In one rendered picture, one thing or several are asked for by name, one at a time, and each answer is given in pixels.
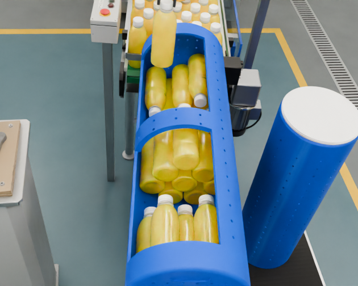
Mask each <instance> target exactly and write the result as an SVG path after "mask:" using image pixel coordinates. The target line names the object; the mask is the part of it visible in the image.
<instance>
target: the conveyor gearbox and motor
mask: <svg viewBox="0 0 358 286"><path fill-rule="evenodd" d="M259 74H260V73H259V71H258V70H255V69H243V70H241V78H239V82H238V85H233V87H232V93H231V97H230V101H229V107H230V116H231V126H232V135H233V137H239V136H242V135H243V134H244V133H245V130H246V129H248V128H250V127H252V126H254V125H255V124H256V123H257V122H258V121H259V120H260V118H261V115H262V112H261V103H260V100H258V97H259V93H260V90H261V88H262V85H261V82H260V77H259ZM249 120H257V121H256V122H255V123H254V124H252V125H250V126H248V127H247V125H248V122H249Z"/></svg>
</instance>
